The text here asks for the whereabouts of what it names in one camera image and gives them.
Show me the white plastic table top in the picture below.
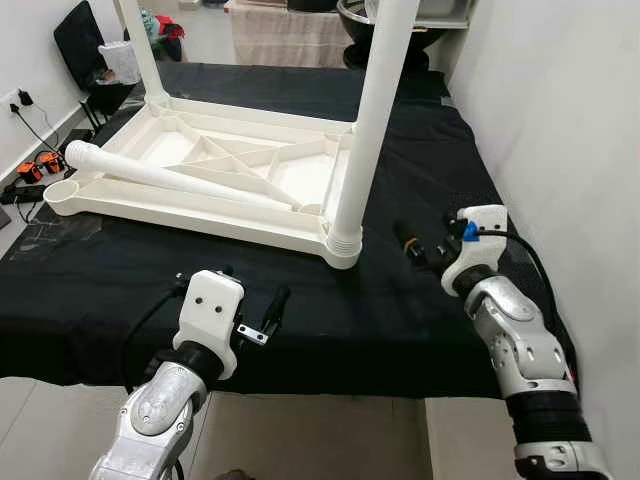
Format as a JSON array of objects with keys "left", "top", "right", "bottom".
[{"left": 42, "top": 91, "right": 365, "bottom": 272}]

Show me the white plastic table leg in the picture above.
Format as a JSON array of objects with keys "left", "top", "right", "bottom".
[
  {"left": 323, "top": 0, "right": 422, "bottom": 270},
  {"left": 62, "top": 139, "right": 305, "bottom": 214},
  {"left": 113, "top": 0, "right": 172, "bottom": 108}
]

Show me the black tablecloth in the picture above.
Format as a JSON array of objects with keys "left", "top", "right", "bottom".
[{"left": 0, "top": 61, "right": 578, "bottom": 403}]

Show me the large black bowl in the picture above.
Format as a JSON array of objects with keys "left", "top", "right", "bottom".
[{"left": 337, "top": 0, "right": 453, "bottom": 72}]

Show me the clear tape patch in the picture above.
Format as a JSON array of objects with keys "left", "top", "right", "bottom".
[{"left": 8, "top": 214, "right": 79, "bottom": 263}]

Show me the orange black power plug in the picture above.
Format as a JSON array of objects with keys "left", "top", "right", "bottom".
[
  {"left": 17, "top": 159, "right": 43, "bottom": 185},
  {"left": 37, "top": 149, "right": 65, "bottom": 175}
]

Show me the clear plastic storage bin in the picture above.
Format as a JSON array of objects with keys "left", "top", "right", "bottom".
[{"left": 414, "top": 0, "right": 478, "bottom": 27}]

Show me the beige cloth-covered bench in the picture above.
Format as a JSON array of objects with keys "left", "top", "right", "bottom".
[{"left": 227, "top": 0, "right": 353, "bottom": 70}]

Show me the red cloth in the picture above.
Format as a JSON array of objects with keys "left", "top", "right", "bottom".
[{"left": 157, "top": 10, "right": 188, "bottom": 43}]

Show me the teal cloth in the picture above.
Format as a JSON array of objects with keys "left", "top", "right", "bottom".
[{"left": 139, "top": 8, "right": 163, "bottom": 38}]

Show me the black floor chair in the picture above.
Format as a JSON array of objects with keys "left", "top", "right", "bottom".
[{"left": 52, "top": 0, "right": 138, "bottom": 117}]

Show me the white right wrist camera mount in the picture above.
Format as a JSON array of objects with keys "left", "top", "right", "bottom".
[{"left": 439, "top": 204, "right": 510, "bottom": 298}]

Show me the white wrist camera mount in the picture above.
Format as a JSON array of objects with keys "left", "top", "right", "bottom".
[
  {"left": 439, "top": 204, "right": 510, "bottom": 298},
  {"left": 173, "top": 269, "right": 247, "bottom": 382}
]

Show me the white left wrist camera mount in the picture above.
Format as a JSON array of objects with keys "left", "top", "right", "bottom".
[{"left": 173, "top": 269, "right": 247, "bottom": 382}]

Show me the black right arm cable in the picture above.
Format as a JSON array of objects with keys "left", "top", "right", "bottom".
[{"left": 478, "top": 229, "right": 558, "bottom": 306}]

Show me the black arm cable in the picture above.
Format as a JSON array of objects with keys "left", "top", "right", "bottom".
[
  {"left": 478, "top": 229, "right": 558, "bottom": 306},
  {"left": 119, "top": 283, "right": 193, "bottom": 393}
]

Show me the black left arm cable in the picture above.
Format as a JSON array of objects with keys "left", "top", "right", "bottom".
[{"left": 119, "top": 283, "right": 193, "bottom": 393}]

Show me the black floor cable tangle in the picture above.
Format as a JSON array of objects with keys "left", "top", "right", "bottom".
[{"left": 0, "top": 105, "right": 67, "bottom": 226}]

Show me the wall socket with plug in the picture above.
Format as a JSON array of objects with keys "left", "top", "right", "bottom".
[{"left": 7, "top": 87, "right": 38, "bottom": 118}]

